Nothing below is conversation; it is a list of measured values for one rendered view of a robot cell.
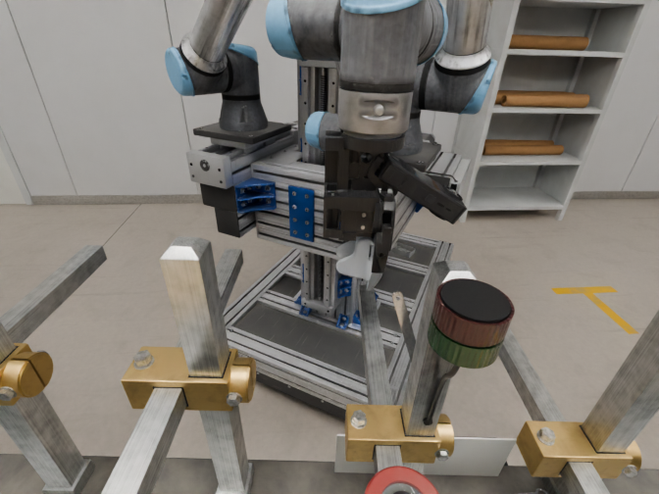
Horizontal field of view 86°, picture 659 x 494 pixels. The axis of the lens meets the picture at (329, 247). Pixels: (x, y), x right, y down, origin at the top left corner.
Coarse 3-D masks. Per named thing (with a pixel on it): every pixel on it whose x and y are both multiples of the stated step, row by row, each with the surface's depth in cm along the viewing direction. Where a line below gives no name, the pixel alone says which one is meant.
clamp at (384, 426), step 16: (368, 416) 46; (384, 416) 46; (400, 416) 46; (352, 432) 44; (368, 432) 44; (384, 432) 44; (400, 432) 44; (448, 432) 44; (352, 448) 44; (368, 448) 44; (400, 448) 44; (416, 448) 44; (432, 448) 44; (448, 448) 44
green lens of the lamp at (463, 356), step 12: (432, 324) 30; (432, 336) 30; (444, 336) 28; (432, 348) 30; (444, 348) 29; (456, 348) 28; (468, 348) 28; (480, 348) 27; (492, 348) 28; (456, 360) 29; (468, 360) 28; (480, 360) 28; (492, 360) 29
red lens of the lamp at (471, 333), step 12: (432, 312) 30; (444, 312) 28; (444, 324) 28; (456, 324) 27; (468, 324) 26; (480, 324) 26; (492, 324) 26; (504, 324) 26; (456, 336) 28; (468, 336) 27; (480, 336) 27; (492, 336) 27; (504, 336) 28
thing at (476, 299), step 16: (448, 288) 30; (464, 288) 30; (480, 288) 30; (448, 304) 28; (464, 304) 28; (480, 304) 28; (496, 304) 28; (480, 320) 26; (496, 320) 26; (448, 336) 28; (432, 400) 39; (432, 416) 41
